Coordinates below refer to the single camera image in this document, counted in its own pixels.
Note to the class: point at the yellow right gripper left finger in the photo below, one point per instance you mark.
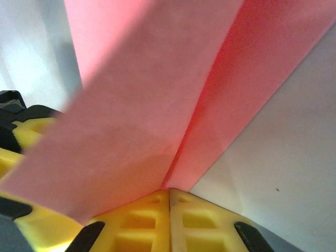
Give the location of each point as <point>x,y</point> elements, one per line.
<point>136,225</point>

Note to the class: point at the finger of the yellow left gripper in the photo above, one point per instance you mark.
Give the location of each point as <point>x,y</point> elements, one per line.
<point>44,225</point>
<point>31,130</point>

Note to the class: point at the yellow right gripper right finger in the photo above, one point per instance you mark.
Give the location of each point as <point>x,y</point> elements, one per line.
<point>210,228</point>

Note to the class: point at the pink cloth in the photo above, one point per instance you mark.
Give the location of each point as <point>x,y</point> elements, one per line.
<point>157,105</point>

